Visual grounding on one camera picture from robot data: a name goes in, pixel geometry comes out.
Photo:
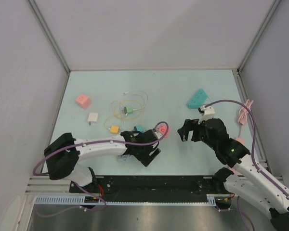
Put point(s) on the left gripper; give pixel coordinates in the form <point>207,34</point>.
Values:
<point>145,159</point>

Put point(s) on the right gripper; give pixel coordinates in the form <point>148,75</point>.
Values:
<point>190,125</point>

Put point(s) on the blue round power strip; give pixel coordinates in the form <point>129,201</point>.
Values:
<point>123,157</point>

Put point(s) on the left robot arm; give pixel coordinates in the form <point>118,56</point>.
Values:
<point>66,152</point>

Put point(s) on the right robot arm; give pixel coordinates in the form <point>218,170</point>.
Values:
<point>241,174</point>

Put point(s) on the teal charger plug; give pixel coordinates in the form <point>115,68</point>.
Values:
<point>138,128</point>

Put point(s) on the yellow charger plug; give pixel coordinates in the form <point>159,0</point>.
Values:
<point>115,129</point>

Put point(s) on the green charger plug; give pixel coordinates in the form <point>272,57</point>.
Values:
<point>128,110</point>

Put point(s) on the pink square adapter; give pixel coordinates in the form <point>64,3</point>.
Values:
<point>164,130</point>

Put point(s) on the teal triangular power strip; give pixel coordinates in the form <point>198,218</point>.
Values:
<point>197,100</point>

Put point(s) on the white cube charger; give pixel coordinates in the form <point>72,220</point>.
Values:
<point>92,118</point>

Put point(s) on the pink cube socket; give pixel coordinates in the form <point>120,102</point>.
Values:
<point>83,101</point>

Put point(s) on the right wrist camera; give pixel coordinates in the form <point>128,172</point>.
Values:
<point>207,112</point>

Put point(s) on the grey cable duct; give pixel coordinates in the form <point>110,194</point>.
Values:
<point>88,200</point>

